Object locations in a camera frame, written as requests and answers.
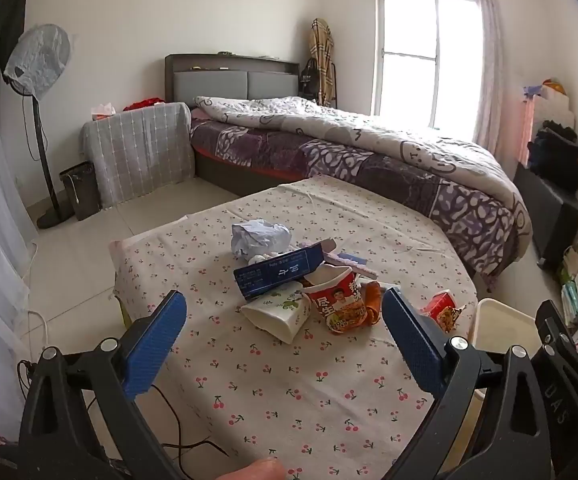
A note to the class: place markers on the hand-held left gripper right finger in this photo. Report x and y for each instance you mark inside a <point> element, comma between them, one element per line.
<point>414,345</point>

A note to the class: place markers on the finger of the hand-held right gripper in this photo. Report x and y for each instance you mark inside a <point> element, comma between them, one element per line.
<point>554,325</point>

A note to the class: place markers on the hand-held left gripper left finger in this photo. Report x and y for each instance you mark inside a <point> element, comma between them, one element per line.
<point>151,347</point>

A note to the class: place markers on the red snack wrapper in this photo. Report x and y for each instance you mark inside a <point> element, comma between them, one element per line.
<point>441,310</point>

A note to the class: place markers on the white plastic trash bin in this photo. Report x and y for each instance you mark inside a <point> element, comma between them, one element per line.
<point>499,325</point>

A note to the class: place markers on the orange snack wrapper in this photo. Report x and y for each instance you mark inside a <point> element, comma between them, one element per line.
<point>372,302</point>

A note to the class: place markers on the red instant noodle cup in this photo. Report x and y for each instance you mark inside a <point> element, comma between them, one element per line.
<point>336,305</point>

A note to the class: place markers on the white paper cup green print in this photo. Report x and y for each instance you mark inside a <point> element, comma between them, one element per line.
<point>274,317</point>

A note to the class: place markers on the white tissue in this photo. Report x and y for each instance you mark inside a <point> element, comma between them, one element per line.
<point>257,260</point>

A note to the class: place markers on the blue carton box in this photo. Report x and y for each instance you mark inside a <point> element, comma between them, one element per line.
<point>279,272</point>

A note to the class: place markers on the white paper ball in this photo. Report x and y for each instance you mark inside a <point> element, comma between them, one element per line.
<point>259,237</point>

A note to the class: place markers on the person's left hand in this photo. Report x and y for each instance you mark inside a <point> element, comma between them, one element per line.
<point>259,471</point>

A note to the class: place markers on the black low cabinet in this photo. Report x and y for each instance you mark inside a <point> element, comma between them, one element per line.
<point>549,225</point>

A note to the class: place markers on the cherry print tablecloth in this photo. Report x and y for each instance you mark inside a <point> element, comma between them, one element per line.
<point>269,390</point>

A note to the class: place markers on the black backpack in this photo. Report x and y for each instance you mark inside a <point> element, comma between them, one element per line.
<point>556,155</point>

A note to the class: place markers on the small dark waste bin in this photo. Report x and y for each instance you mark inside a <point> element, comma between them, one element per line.
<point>80,190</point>

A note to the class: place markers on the purple patterned blanket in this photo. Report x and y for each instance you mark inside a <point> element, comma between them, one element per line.
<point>369,170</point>

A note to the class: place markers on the pink hanging cloth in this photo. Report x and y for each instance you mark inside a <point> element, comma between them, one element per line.
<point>528,130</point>

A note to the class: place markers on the white scalloped board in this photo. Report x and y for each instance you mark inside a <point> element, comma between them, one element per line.
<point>559,107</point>

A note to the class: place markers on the white patterned duvet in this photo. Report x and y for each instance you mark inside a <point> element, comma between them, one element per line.
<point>369,130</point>

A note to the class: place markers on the pink tissue pack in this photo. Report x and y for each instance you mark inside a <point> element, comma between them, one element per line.
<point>103,110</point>

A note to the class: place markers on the red cloth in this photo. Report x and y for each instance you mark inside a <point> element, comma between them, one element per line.
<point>141,105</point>

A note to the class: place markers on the pale pink window curtain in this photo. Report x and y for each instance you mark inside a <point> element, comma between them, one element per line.
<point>491,75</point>

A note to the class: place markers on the gray upholstered bed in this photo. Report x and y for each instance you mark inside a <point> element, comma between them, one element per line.
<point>209,82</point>

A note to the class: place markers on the black hanging bag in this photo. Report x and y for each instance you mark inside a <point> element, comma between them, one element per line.
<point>309,80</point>

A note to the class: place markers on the window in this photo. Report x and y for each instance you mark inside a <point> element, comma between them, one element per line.
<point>409,60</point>

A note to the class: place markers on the plaid hanging coat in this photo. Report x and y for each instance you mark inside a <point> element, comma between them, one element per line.
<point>323,60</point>

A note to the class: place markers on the covered standing fan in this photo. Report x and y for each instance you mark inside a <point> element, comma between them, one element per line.
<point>39,60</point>

